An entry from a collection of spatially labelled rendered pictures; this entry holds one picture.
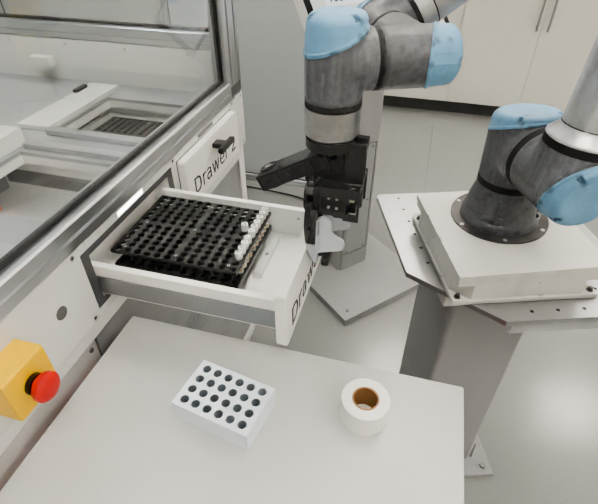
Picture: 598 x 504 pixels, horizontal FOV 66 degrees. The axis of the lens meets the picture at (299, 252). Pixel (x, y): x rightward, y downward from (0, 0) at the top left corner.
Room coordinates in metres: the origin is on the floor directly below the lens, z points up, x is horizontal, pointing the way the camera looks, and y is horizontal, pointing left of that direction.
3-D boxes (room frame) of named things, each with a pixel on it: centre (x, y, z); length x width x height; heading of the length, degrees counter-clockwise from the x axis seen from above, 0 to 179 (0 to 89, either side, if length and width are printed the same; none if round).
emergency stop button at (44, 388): (0.35, 0.33, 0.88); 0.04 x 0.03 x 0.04; 165
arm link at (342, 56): (0.59, -0.05, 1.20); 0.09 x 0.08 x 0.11; 100
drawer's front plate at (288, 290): (0.60, -0.01, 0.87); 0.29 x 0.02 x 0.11; 165
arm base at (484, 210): (0.79, -0.41, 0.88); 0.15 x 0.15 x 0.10
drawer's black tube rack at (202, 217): (0.66, 0.18, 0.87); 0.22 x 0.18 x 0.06; 75
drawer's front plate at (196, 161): (0.99, 0.20, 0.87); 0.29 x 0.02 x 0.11; 165
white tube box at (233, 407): (0.39, 0.11, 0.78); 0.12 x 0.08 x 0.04; 65
